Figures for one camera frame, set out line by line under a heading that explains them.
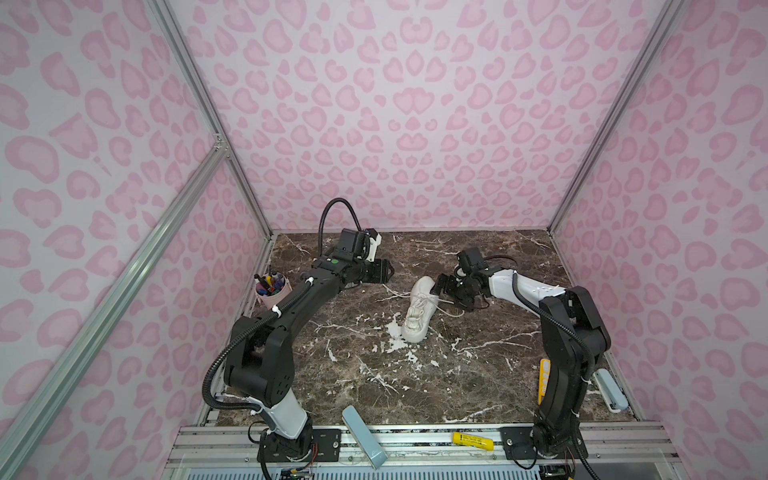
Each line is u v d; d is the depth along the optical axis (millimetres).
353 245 683
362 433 718
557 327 477
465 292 822
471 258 786
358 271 731
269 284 905
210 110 843
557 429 626
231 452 734
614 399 767
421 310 902
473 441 722
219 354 401
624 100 833
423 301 927
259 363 453
